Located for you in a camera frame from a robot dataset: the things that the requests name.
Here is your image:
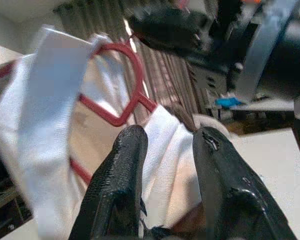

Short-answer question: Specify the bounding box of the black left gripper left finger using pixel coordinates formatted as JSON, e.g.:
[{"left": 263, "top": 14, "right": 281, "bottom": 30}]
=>
[{"left": 69, "top": 124, "right": 149, "bottom": 240}]

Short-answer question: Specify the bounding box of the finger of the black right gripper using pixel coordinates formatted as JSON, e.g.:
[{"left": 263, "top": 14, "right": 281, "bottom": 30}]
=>
[{"left": 128, "top": 8, "right": 208, "bottom": 51}]

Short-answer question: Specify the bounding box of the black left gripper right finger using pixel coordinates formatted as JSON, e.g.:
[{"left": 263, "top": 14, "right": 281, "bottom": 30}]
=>
[{"left": 192, "top": 126, "right": 297, "bottom": 240}]

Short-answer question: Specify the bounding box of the red plastic hanger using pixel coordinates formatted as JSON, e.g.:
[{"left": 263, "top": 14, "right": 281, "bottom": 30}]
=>
[{"left": 0, "top": 42, "right": 159, "bottom": 187}]

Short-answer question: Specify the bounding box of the cream white knit shirt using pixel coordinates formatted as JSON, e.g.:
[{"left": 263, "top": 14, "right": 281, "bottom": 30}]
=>
[{"left": 0, "top": 26, "right": 206, "bottom": 240}]

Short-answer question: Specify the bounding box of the small blue object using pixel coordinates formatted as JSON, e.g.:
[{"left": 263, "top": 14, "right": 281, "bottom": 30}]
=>
[{"left": 214, "top": 96, "right": 244, "bottom": 110}]

